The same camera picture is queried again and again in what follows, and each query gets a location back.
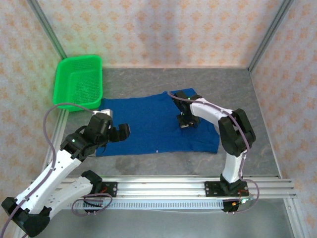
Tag aluminium cross rail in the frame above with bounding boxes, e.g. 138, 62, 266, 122
29, 175, 298, 199

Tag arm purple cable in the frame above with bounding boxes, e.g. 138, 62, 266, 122
167, 91, 260, 215
1, 103, 113, 238

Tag aluminium frame post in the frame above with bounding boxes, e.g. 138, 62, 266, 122
247, 0, 295, 73
26, 0, 70, 60

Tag aluminium side rail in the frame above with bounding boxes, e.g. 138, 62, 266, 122
41, 109, 69, 179

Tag green plastic mesh basket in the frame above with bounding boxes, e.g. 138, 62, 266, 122
53, 54, 104, 113

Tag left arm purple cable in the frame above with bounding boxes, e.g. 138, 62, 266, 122
1, 103, 113, 238

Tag blue printed t-shirt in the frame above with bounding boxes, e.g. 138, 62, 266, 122
95, 88, 221, 157

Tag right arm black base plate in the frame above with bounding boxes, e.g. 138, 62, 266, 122
205, 180, 249, 198

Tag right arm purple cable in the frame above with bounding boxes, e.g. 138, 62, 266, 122
167, 91, 260, 215

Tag slotted grey cable duct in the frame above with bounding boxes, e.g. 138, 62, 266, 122
66, 199, 251, 211

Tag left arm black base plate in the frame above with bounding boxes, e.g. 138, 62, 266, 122
99, 182, 118, 198

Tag aluminium frame leg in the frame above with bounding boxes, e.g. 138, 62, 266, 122
283, 198, 310, 238

